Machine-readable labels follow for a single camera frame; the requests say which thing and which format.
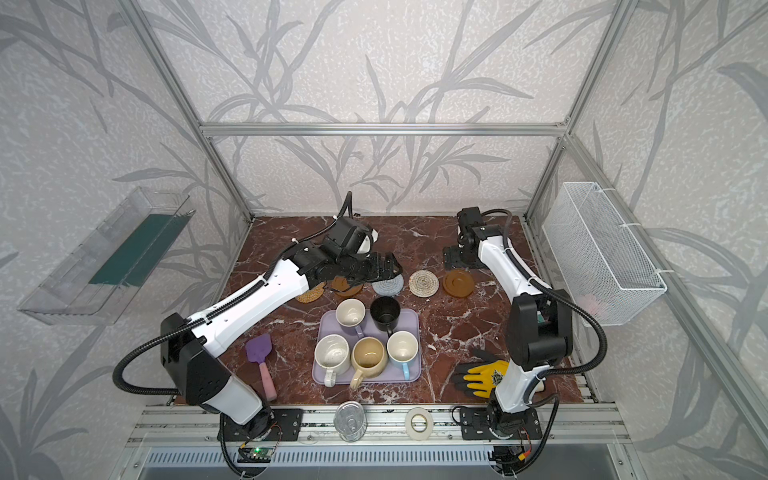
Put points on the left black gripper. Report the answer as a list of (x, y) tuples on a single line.
[(372, 265)]

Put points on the pink object in basket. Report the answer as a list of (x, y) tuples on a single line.
[(592, 305)]

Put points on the white tape roll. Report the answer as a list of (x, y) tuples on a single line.
[(419, 424)]

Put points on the purple pink spatula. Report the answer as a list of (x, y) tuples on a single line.
[(257, 351)]

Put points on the beige mug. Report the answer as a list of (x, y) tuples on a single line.
[(369, 359)]

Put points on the white wire basket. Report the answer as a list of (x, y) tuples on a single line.
[(598, 253)]

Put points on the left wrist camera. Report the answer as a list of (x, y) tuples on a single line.
[(368, 242)]

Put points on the black mug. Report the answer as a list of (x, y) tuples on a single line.
[(385, 312)]

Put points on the clear glass jar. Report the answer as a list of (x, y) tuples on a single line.
[(350, 421)]

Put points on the white mug lavender handle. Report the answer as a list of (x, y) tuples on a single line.
[(350, 315)]

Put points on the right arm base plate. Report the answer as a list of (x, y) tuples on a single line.
[(486, 424)]

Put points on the light blue woven coaster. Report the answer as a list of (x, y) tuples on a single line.
[(390, 288)]

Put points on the brown wooden coaster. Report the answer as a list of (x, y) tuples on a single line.
[(458, 283), (341, 287)]

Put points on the clear wall shelf green mat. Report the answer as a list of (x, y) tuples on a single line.
[(95, 283)]

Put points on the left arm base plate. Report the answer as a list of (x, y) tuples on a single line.
[(275, 425)]

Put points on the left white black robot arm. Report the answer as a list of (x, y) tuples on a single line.
[(191, 346)]

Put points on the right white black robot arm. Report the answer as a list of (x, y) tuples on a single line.
[(539, 330)]

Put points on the yellow black work glove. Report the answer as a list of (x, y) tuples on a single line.
[(480, 378)]

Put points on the green lit circuit board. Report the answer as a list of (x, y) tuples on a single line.
[(255, 454)]

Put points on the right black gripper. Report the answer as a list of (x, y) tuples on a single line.
[(458, 255)]

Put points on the white mug blue handle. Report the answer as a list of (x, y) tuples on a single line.
[(403, 349)]

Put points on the white patterned round coaster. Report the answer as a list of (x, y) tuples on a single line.
[(423, 283)]

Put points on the large white mug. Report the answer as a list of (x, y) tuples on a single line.
[(332, 356)]

